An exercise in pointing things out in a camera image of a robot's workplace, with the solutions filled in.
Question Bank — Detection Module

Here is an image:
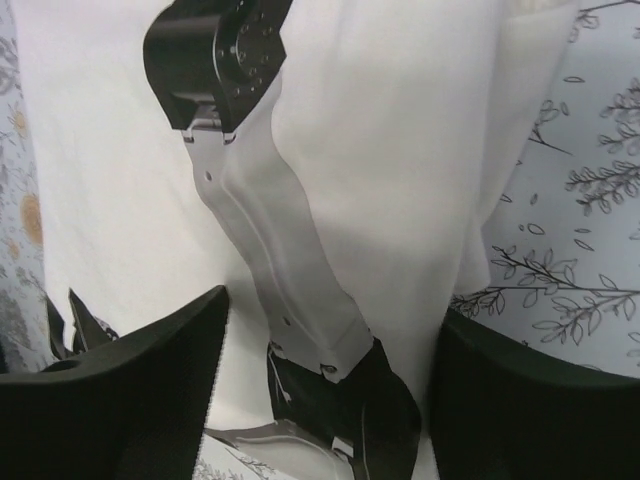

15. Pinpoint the white t shirt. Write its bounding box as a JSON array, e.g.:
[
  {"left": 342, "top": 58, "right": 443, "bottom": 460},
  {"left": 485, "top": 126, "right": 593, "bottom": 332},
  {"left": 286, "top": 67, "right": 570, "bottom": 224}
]
[{"left": 12, "top": 0, "right": 581, "bottom": 480}]

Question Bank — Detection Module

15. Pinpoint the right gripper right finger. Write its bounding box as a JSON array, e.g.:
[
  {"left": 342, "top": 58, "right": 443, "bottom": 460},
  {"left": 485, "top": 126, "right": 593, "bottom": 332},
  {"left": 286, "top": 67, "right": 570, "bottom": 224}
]
[{"left": 430, "top": 310, "right": 639, "bottom": 480}]

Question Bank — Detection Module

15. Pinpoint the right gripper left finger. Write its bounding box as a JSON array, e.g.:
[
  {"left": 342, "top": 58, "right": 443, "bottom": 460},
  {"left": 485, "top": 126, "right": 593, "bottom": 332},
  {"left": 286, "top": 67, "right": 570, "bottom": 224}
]
[{"left": 1, "top": 286, "right": 230, "bottom": 479}]

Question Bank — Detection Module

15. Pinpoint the floral table cloth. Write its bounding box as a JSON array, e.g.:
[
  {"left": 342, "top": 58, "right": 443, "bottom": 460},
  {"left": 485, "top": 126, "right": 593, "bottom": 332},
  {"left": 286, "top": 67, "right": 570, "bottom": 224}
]
[{"left": 1, "top": 1, "right": 639, "bottom": 479}]

